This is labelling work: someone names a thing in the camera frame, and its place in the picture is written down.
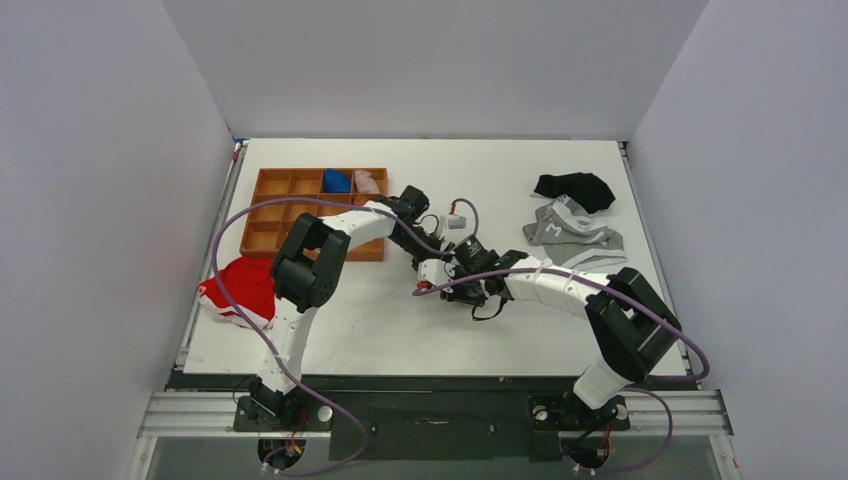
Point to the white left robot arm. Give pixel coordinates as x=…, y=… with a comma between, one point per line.
x=306, y=272

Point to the black underwear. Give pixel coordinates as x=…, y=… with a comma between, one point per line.
x=587, y=189

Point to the aluminium table edge rail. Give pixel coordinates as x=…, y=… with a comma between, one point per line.
x=225, y=201

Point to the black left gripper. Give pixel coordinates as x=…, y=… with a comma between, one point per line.
x=437, y=242

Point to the grey underwear white band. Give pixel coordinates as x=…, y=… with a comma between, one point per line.
x=572, y=238

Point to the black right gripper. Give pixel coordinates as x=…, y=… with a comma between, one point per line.
x=453, y=291

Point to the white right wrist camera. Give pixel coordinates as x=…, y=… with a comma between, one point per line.
x=436, y=271

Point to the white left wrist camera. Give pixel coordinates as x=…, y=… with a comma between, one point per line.
x=455, y=222

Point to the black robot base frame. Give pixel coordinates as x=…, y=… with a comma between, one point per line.
x=433, y=419

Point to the wooden compartment tray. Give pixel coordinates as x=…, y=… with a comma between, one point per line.
x=266, y=228

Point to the blue rolled underwear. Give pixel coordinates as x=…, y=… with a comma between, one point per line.
x=336, y=182

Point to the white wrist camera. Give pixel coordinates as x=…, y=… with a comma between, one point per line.
x=455, y=222
x=436, y=271

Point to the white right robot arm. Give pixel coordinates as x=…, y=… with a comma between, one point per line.
x=631, y=324

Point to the red underwear white band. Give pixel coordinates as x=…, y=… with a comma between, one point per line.
x=249, y=283

